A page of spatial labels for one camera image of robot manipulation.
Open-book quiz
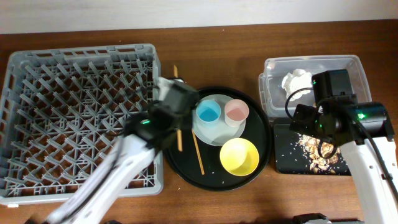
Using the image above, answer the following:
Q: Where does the light blue plastic cup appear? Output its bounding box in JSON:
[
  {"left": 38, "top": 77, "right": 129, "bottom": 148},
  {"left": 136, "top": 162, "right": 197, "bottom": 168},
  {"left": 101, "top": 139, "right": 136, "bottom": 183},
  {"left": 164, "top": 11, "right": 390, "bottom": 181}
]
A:
[{"left": 196, "top": 100, "right": 221, "bottom": 128}]

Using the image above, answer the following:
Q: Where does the food scraps pile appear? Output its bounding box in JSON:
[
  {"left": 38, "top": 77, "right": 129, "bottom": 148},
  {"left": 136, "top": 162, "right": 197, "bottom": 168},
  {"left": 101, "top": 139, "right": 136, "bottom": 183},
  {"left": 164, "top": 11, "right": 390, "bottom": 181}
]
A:
[{"left": 298, "top": 134, "right": 341, "bottom": 175}]

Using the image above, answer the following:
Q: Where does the clear plastic bin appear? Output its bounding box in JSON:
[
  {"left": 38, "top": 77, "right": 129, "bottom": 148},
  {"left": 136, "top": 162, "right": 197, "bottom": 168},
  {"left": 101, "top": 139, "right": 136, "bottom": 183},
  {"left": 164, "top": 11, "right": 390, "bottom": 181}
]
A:
[{"left": 259, "top": 55, "right": 372, "bottom": 119}]

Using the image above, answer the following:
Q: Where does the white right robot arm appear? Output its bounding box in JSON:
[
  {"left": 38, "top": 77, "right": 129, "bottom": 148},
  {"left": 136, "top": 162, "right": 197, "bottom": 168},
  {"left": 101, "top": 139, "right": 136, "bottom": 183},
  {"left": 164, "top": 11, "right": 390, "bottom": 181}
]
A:
[{"left": 290, "top": 99, "right": 397, "bottom": 223}]

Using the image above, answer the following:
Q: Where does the white round plate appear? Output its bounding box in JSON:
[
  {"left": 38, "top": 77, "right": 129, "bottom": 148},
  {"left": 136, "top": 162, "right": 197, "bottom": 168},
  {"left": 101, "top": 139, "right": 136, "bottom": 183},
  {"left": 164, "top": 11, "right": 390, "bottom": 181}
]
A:
[{"left": 192, "top": 94, "right": 246, "bottom": 146}]

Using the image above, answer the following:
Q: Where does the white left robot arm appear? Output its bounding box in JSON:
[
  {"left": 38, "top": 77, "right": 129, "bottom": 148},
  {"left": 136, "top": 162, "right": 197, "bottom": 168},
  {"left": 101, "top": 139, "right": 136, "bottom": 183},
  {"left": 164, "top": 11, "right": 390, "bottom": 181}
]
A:
[{"left": 45, "top": 80, "right": 199, "bottom": 223}]

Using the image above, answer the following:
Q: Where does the white tissue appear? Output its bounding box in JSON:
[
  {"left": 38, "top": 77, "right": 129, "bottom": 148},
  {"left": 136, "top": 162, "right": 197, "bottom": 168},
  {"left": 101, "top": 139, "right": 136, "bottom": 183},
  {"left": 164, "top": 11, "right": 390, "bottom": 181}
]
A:
[{"left": 281, "top": 69, "right": 312, "bottom": 98}]

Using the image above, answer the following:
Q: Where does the yellow bowl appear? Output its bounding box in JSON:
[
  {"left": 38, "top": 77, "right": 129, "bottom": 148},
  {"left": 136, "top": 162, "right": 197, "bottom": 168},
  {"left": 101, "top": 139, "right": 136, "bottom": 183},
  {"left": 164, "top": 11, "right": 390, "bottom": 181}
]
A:
[{"left": 220, "top": 138, "right": 260, "bottom": 177}]

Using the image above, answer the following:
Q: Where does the grey dishwasher rack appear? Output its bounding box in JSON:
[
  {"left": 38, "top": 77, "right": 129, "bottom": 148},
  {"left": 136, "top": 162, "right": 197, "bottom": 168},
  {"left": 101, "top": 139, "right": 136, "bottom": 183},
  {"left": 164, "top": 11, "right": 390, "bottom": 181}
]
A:
[{"left": 1, "top": 44, "right": 161, "bottom": 206}]

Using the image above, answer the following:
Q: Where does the pink plastic cup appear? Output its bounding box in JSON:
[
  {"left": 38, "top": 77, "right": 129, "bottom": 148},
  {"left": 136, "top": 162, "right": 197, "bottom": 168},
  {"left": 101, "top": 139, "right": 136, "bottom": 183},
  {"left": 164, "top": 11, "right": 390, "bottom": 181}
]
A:
[{"left": 224, "top": 99, "right": 249, "bottom": 127}]

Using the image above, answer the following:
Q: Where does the black rectangular tray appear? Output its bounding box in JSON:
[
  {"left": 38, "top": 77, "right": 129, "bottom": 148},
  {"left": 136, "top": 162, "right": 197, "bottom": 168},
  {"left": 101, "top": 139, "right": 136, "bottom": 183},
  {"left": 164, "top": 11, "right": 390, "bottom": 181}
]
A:
[{"left": 273, "top": 118, "right": 351, "bottom": 175}]

